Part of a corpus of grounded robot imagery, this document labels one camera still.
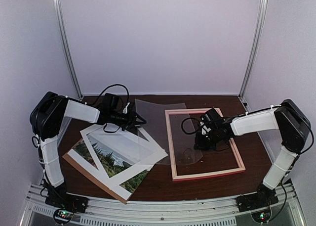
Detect brown backing board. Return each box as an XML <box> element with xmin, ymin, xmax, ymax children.
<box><xmin>63</xmin><ymin>149</ymin><xmax>131</xmax><ymax>204</ymax></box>

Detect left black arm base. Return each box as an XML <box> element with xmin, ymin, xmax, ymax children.
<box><xmin>41</xmin><ymin>179</ymin><xmax>88</xmax><ymax>213</ymax></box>

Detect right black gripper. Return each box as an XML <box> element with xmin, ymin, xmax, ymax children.
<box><xmin>194</xmin><ymin>128</ymin><xmax>221</xmax><ymax>151</ymax></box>

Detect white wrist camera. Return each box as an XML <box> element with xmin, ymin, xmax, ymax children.
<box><xmin>122</xmin><ymin>102</ymin><xmax>134</xmax><ymax>114</ymax></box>
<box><xmin>200</xmin><ymin>122</ymin><xmax>211</xmax><ymax>136</ymax></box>

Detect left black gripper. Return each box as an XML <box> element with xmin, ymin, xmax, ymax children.
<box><xmin>110</xmin><ymin>109</ymin><xmax>147</xmax><ymax>131</ymax></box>

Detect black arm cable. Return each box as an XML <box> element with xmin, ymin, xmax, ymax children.
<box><xmin>181</xmin><ymin>117</ymin><xmax>203</xmax><ymax>136</ymax></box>
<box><xmin>92</xmin><ymin>84</ymin><xmax>130</xmax><ymax>110</ymax></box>

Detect right aluminium corner post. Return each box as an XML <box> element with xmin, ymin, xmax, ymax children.
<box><xmin>238</xmin><ymin>0</ymin><xmax>269</xmax><ymax>99</ymax></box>

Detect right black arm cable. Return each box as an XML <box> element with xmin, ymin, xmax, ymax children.
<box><xmin>181</xmin><ymin>117</ymin><xmax>203</xmax><ymax>136</ymax></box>

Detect front aluminium rail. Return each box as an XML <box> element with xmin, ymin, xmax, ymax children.
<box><xmin>19</xmin><ymin>182</ymin><xmax>307</xmax><ymax>226</ymax></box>

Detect left aluminium corner post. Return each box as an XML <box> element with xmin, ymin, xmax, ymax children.
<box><xmin>53</xmin><ymin>0</ymin><xmax>83</xmax><ymax>99</ymax></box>

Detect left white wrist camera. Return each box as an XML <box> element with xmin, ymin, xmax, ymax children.
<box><xmin>122</xmin><ymin>102</ymin><xmax>134</xmax><ymax>114</ymax></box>

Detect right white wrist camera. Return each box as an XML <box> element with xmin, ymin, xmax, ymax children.
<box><xmin>200</xmin><ymin>122</ymin><xmax>211</xmax><ymax>136</ymax></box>

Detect pink wooden picture frame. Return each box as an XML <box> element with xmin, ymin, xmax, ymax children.
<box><xmin>165</xmin><ymin>107</ymin><xmax>246</xmax><ymax>181</ymax></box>

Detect white photo mat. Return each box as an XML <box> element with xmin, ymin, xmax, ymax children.
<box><xmin>80</xmin><ymin>124</ymin><xmax>168</xmax><ymax>186</ymax></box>

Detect clear acrylic sheet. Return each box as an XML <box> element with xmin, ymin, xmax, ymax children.
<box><xmin>135</xmin><ymin>99</ymin><xmax>203</xmax><ymax>166</ymax></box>

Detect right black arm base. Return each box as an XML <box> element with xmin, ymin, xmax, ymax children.
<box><xmin>236</xmin><ymin>181</ymin><xmax>279</xmax><ymax>212</ymax></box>

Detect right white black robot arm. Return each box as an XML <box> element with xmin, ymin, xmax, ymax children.
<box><xmin>194</xmin><ymin>99</ymin><xmax>315</xmax><ymax>207</ymax></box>

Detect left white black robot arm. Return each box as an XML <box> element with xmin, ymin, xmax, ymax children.
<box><xmin>30</xmin><ymin>91</ymin><xmax>147</xmax><ymax>187</ymax></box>

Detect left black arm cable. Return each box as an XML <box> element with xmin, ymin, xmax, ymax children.
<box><xmin>92</xmin><ymin>84</ymin><xmax>130</xmax><ymax>110</ymax></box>

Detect aluminium corner post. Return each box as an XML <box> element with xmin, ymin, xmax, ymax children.
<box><xmin>53</xmin><ymin>0</ymin><xmax>83</xmax><ymax>99</ymax></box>
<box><xmin>238</xmin><ymin>0</ymin><xmax>269</xmax><ymax>99</ymax></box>

